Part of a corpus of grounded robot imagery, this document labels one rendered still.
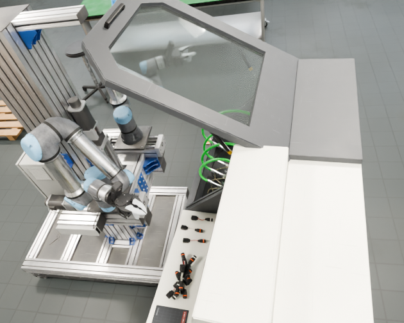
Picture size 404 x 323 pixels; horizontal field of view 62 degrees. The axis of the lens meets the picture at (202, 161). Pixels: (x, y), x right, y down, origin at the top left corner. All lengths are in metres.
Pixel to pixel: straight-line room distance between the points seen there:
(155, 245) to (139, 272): 0.25
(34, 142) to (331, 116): 1.30
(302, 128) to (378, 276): 1.62
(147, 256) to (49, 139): 1.44
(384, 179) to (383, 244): 0.65
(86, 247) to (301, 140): 2.09
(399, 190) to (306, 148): 1.97
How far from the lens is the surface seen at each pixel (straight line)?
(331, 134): 1.51
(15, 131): 4.84
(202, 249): 1.78
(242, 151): 1.36
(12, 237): 3.78
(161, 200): 2.99
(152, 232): 2.84
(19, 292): 3.41
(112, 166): 1.66
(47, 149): 1.63
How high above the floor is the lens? 2.55
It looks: 47 degrees down
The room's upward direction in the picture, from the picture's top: 14 degrees counter-clockwise
